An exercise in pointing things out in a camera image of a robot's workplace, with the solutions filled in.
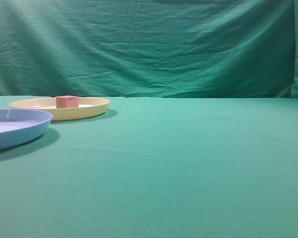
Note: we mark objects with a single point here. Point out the red cube block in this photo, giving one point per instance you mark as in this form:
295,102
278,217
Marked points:
67,101

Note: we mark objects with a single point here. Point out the yellow plastic plate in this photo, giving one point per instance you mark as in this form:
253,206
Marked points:
87,107

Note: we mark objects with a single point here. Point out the blue plastic plate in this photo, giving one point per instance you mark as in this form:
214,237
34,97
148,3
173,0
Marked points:
18,126

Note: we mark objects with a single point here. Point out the green table cloth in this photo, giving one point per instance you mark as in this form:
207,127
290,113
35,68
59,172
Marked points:
158,168

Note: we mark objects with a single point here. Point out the green backdrop cloth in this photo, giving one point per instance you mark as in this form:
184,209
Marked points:
149,48

